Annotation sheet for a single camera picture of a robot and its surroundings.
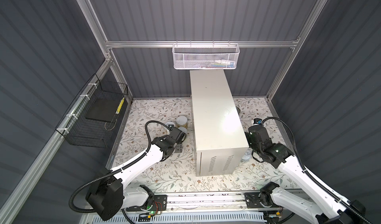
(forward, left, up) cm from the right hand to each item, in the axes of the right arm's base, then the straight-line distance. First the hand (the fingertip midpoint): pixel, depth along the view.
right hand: (245, 136), depth 78 cm
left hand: (-1, +39, -7) cm, 40 cm away
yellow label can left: (+17, +44, -12) cm, 49 cm away
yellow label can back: (+17, +36, -8) cm, 40 cm away
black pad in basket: (+8, +73, +14) cm, 75 cm away
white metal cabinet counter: (-13, +17, +17) cm, 27 cm away
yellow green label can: (+12, +35, -11) cm, 39 cm away
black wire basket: (+2, +78, +13) cm, 79 cm away
